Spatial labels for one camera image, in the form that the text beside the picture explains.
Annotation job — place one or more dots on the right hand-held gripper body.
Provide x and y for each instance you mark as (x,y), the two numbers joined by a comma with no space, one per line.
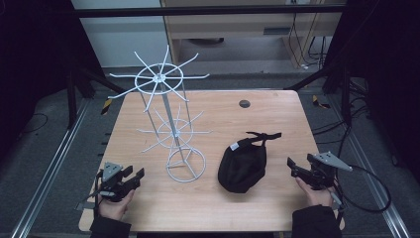
(325,168)

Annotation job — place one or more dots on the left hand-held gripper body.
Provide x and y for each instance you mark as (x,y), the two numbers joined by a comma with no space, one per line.
(112,172)

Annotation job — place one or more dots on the person's right hand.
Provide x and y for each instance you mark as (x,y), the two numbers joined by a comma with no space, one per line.
(315,195)

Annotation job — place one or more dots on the person's left hand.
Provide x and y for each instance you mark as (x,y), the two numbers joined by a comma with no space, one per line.
(115,208)

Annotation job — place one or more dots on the black cap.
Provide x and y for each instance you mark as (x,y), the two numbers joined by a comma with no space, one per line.
(242,168)

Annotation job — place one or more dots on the yellow black striped marker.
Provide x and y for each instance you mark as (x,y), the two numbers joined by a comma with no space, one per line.
(106,106)
(319,101)

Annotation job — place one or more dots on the black metal stand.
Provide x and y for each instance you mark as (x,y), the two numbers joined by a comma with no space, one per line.
(345,95)
(71,99)

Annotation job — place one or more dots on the white cabinet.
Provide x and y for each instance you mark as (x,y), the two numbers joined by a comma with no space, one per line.
(119,36)

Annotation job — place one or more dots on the metal floor rail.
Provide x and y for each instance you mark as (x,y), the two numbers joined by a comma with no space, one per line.
(373,175)
(49,165)

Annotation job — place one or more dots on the black horizontal frame bar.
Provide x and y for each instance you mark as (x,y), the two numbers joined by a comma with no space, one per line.
(198,11)

